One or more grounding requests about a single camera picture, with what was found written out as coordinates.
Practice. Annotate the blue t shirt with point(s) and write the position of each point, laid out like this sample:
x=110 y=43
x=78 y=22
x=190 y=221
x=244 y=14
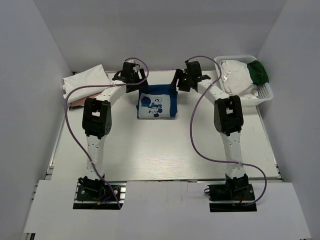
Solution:
x=158 y=101

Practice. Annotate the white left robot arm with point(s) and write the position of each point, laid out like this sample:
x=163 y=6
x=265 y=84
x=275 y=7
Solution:
x=97 y=116

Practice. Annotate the folded white t shirt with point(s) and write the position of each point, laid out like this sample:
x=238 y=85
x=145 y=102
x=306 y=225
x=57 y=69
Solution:
x=93 y=76

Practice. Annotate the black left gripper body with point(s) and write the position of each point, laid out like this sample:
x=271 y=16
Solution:
x=135 y=77

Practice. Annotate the white plastic basket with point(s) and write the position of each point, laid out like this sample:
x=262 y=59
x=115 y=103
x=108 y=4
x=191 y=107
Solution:
x=262 y=92

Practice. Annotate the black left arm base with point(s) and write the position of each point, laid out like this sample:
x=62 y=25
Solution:
x=96 y=195

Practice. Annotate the dark green t shirt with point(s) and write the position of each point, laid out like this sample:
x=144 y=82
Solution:
x=257 y=73

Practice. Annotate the folded pink t shirt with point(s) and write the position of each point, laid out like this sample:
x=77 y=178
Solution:
x=80 y=102

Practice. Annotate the white t shirt in basket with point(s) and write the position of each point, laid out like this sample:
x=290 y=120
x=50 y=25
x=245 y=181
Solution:
x=236 y=80

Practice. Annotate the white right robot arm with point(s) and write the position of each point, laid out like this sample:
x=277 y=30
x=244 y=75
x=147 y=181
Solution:
x=227 y=117

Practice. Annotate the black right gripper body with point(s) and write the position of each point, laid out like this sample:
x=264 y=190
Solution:
x=184 y=83

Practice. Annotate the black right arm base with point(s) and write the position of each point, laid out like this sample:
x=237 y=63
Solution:
x=235 y=195

